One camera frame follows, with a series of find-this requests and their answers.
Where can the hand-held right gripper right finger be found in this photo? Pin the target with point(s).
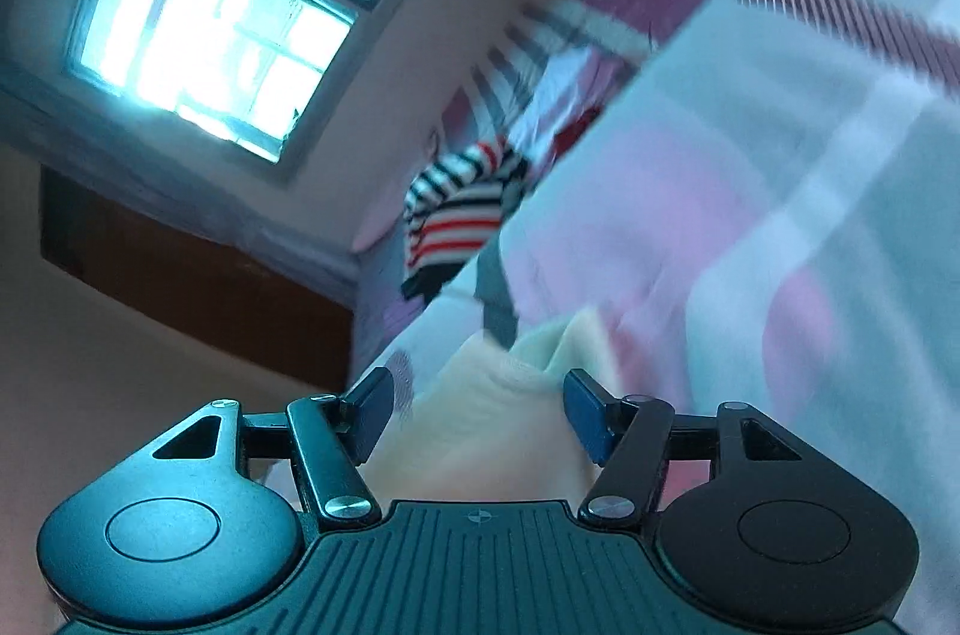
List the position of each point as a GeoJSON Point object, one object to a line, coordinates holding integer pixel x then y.
{"type": "Point", "coordinates": [589, 414]}

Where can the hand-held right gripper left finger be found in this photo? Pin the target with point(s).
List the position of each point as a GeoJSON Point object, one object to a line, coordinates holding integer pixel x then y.
{"type": "Point", "coordinates": [371, 414]}

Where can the white knitted sweater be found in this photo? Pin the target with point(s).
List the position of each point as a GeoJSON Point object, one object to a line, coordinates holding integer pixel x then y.
{"type": "Point", "coordinates": [487, 425]}

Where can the brown wooden wardrobe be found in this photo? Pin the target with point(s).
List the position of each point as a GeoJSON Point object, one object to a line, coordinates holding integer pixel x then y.
{"type": "Point", "coordinates": [202, 290]}

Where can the black white striped garment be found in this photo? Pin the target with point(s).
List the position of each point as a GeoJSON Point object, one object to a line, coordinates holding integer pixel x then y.
{"type": "Point", "coordinates": [461, 208]}

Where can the patterned pastel bed sheet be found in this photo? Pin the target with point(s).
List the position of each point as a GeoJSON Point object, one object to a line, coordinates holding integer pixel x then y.
{"type": "Point", "coordinates": [750, 193]}

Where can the striped mattress sheet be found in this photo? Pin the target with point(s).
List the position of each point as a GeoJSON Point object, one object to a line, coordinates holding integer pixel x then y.
{"type": "Point", "coordinates": [514, 73]}

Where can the window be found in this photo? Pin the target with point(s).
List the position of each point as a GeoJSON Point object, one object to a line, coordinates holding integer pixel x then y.
{"type": "Point", "coordinates": [210, 35]}

